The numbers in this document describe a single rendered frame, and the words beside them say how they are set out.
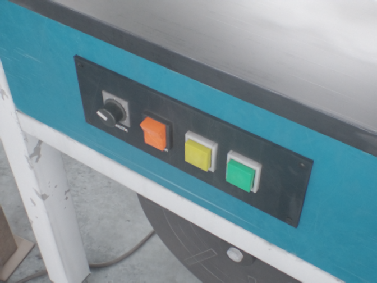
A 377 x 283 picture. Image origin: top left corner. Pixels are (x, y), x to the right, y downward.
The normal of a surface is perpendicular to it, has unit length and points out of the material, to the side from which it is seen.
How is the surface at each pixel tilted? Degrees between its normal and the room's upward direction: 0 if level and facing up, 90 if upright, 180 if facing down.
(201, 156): 90
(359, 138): 90
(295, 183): 90
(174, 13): 0
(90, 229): 0
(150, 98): 90
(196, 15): 0
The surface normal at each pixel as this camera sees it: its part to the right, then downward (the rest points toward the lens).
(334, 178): -0.55, 0.60
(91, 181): 0.00, -0.70
